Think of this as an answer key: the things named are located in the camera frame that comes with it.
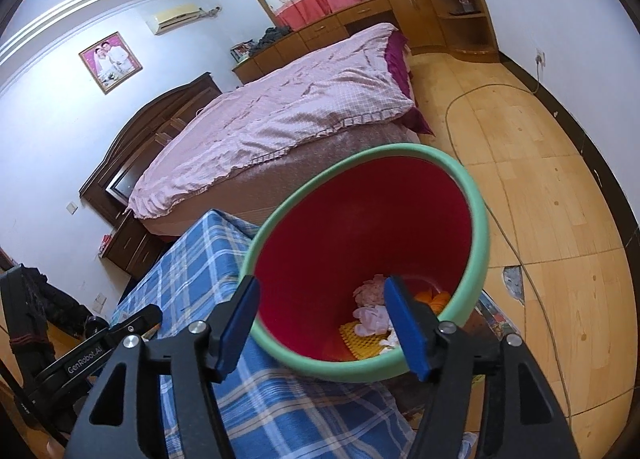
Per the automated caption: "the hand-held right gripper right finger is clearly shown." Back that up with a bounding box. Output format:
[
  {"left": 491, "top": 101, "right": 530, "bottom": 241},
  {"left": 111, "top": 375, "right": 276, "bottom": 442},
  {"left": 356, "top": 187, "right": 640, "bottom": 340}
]
[{"left": 384, "top": 275, "right": 573, "bottom": 459}]

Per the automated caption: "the colourful printed box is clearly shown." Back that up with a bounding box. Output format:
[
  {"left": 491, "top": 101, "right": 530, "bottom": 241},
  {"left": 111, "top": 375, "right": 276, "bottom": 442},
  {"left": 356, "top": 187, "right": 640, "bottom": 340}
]
[{"left": 475, "top": 294, "right": 521, "bottom": 340}]

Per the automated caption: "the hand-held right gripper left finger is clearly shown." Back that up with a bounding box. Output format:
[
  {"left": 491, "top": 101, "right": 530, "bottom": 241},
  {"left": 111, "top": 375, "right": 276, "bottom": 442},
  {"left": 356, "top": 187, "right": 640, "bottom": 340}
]
[{"left": 65, "top": 275, "right": 262, "bottom": 459}]

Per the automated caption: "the thin floor cable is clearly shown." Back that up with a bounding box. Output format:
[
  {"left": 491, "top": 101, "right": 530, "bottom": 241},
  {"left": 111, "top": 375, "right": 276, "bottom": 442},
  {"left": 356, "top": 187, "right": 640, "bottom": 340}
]
[{"left": 442, "top": 81, "right": 573, "bottom": 420}]

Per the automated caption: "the pink checked blanket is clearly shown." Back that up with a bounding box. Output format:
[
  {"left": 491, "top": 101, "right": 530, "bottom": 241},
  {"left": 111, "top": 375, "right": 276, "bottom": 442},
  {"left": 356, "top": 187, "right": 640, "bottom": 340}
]
[{"left": 127, "top": 23, "right": 416, "bottom": 220}]

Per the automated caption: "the dark wooden headboard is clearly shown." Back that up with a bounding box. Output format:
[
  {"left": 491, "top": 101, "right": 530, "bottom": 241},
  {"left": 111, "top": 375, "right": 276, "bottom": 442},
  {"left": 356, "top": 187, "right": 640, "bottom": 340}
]
[{"left": 79, "top": 71, "right": 223, "bottom": 240}]

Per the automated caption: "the dark wooden nightstand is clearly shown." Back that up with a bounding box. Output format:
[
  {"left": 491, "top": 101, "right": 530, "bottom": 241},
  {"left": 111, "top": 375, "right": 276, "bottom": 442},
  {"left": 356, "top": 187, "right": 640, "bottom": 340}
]
[{"left": 97, "top": 211, "right": 166, "bottom": 285}]

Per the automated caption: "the wall air conditioner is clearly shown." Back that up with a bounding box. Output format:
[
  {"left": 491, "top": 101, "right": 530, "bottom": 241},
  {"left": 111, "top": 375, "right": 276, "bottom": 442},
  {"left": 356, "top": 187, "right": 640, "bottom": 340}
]
[{"left": 146, "top": 3, "right": 221, "bottom": 36}]

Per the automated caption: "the wooden cabinet row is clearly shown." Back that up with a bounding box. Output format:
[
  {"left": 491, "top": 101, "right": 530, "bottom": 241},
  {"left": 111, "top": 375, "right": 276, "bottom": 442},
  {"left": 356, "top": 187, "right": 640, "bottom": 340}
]
[{"left": 231, "top": 0, "right": 501, "bottom": 86}]

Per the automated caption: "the brown bed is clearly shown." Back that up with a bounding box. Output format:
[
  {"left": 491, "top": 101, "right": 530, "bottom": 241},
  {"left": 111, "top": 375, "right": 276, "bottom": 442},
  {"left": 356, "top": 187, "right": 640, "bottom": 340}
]
[{"left": 127, "top": 23, "right": 436, "bottom": 242}]

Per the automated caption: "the red bin with green rim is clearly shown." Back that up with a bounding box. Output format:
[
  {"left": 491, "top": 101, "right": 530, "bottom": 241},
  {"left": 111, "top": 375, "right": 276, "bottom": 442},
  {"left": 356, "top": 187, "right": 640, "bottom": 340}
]
[{"left": 241, "top": 143, "right": 488, "bottom": 385}]

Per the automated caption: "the dark clothes pile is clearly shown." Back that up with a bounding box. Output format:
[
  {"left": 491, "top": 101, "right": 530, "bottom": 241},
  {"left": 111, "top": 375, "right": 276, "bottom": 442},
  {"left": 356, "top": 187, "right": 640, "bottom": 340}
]
[{"left": 250, "top": 26, "right": 291, "bottom": 54}]

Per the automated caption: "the orange wrapper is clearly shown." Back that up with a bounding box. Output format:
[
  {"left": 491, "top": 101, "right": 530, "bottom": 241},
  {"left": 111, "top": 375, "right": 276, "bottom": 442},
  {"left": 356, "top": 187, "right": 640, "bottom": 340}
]
[{"left": 415, "top": 289, "right": 451, "bottom": 316}]

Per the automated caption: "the blue plaid tablecloth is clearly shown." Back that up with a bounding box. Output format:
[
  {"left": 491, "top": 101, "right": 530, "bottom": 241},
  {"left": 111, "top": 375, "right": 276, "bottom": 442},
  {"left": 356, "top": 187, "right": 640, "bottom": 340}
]
[{"left": 107, "top": 209, "right": 418, "bottom": 459}]

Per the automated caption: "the black hanging jacket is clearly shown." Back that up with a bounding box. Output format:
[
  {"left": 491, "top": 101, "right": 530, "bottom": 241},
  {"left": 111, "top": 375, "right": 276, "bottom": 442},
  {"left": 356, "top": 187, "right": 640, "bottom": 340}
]
[{"left": 30, "top": 266, "right": 93, "bottom": 340}]

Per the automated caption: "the framed portrait picture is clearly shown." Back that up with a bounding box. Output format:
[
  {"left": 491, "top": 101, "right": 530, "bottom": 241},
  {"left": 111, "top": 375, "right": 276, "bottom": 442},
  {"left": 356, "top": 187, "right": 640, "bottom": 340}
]
[{"left": 78, "top": 31, "right": 144, "bottom": 95}]

